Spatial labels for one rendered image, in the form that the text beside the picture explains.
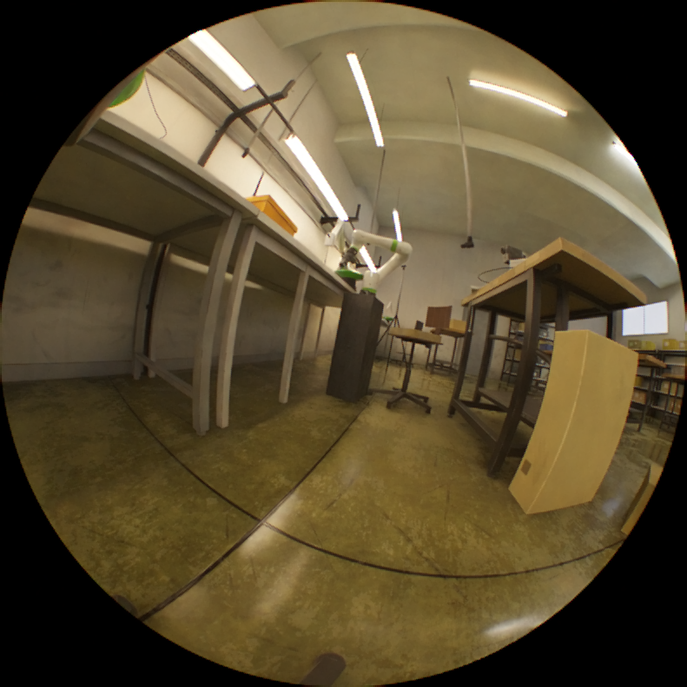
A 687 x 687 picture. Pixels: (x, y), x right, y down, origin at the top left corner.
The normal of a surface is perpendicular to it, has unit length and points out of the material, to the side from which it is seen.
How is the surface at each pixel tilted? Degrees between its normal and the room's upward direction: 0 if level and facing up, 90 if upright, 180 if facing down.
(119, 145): 90
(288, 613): 0
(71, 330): 90
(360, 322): 90
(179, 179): 90
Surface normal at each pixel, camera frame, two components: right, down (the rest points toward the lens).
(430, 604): 0.18, -0.98
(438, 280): -0.30, -0.01
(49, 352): 0.94, 0.18
